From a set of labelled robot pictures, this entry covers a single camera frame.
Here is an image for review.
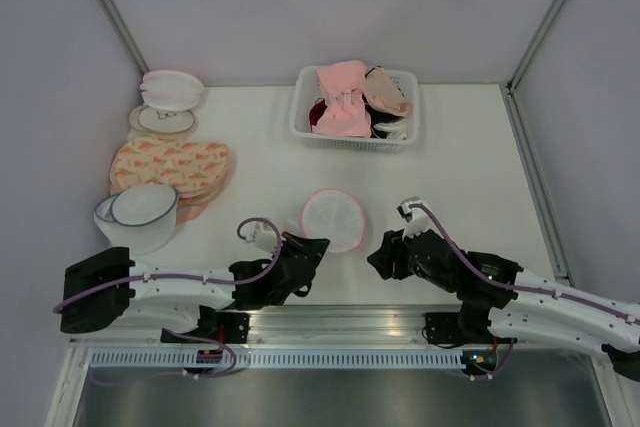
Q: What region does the pink laundry bag under stack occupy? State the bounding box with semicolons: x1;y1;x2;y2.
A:
176;194;215;225

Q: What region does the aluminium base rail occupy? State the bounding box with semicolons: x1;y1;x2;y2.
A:
69;304;614;348

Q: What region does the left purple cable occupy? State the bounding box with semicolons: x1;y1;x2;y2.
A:
52;216;284;388

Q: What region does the grey-trimmed white mesh laundry bag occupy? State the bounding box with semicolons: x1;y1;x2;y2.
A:
94;184;179;255

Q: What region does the white slotted cable duct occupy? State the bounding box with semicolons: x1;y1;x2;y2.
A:
91;348;465;370

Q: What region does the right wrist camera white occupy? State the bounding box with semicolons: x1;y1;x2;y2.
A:
397;197;431;238

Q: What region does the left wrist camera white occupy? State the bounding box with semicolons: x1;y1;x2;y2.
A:
246;219;280;254

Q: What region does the dark red black bra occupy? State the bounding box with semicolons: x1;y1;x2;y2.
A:
308;99;327;135

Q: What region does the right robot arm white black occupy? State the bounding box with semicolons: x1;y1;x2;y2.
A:
367;230;639;381

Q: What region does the white plastic perforated basket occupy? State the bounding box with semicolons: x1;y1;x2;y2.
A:
289;62;421;153

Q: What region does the white bra in basket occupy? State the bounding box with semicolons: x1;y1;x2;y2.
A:
371;118;408;141

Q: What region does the right aluminium frame post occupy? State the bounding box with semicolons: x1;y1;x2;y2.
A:
504;0;599;93

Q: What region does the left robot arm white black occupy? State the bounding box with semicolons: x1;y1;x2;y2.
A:
54;232;330;343

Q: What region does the beige bra in basket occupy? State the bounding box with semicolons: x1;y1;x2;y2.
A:
360;66;413;118

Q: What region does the purple cable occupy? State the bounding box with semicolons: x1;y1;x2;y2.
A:
409;201;640;383
52;216;284;388

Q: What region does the carrot print laundry bag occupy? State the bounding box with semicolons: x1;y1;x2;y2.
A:
109;137;229;198

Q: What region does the pink bra in basket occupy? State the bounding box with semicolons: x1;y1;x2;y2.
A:
316;60;371;138

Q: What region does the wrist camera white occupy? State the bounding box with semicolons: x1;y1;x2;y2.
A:
397;197;431;238
246;219;280;254

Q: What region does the aluminium frame post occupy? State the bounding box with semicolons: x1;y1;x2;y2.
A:
96;0;149;75
504;0;599;93

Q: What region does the white mesh laundry bag pink zipper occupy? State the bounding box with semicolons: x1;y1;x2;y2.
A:
286;188;367;254

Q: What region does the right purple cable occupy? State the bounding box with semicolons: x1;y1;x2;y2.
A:
409;201;640;383

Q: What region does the left aluminium frame post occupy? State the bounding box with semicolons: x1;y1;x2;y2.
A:
96;0;149;75

